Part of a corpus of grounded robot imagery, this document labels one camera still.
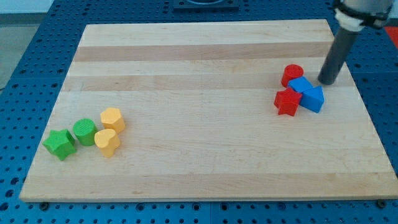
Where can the wooden board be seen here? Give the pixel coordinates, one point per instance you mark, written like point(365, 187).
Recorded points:
point(198, 103)

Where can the green star block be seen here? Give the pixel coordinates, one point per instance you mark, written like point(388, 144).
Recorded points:
point(60, 144)

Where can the green cylinder block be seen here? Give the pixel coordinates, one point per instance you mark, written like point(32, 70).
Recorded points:
point(85, 130)

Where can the blue cube block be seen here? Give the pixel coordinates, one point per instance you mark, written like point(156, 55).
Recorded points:
point(300, 84)

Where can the red star block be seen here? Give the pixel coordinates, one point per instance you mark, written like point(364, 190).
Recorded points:
point(287, 101)

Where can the yellow hexagon block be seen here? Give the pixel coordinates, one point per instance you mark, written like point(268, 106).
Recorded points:
point(111, 118)

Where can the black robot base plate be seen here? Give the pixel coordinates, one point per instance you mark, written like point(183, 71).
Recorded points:
point(179, 5)

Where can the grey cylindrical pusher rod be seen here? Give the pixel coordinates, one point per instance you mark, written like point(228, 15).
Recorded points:
point(338, 52)

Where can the yellow heart block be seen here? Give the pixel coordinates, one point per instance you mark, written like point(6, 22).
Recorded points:
point(107, 141)

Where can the red cylinder block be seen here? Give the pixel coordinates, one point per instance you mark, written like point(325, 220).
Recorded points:
point(291, 71)

